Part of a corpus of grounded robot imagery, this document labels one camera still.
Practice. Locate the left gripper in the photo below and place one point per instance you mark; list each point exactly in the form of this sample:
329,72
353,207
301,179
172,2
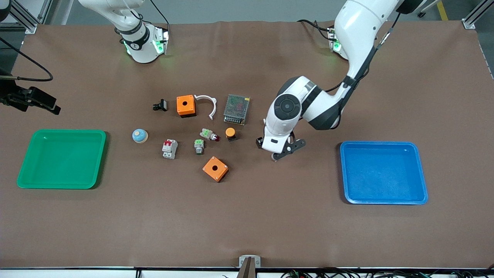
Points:
259,140

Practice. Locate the white red circuit breaker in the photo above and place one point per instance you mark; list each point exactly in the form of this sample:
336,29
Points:
170,149

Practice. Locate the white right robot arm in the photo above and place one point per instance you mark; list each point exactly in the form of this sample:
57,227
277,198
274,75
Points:
141,50

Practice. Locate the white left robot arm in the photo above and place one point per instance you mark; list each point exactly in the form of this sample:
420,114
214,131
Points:
359,31

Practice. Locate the green plastic tray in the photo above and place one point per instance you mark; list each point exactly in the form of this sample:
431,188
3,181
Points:
61,158

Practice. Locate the orange button black base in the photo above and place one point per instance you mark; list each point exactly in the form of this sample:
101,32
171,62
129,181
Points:
230,133

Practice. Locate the metal mesh power supply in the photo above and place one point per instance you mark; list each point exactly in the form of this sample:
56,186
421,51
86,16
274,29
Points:
236,109

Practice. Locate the orange button box with hole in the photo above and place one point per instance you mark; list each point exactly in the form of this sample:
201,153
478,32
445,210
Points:
186,105
215,168

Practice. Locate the brown table mat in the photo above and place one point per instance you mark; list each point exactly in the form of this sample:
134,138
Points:
247,216

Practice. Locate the green red-tipped indicator lamp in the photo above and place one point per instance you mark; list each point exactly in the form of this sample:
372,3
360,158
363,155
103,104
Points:
208,134

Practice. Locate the small white pipe clamp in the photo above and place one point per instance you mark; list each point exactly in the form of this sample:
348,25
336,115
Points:
211,103

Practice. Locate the green grey push button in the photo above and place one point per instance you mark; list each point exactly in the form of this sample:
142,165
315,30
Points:
199,146

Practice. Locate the blue plastic tray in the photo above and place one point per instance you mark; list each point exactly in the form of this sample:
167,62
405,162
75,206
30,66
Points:
382,173

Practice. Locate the blue cream dome buzzer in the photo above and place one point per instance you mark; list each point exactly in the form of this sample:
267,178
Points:
139,136

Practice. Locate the aluminium frame profile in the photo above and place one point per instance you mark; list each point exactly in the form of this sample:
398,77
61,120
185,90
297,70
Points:
27,21
476,15

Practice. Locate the small black switch part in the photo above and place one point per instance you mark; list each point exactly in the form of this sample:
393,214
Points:
160,105

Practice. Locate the grey metal bracket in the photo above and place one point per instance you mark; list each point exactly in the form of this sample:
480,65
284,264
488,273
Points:
249,262

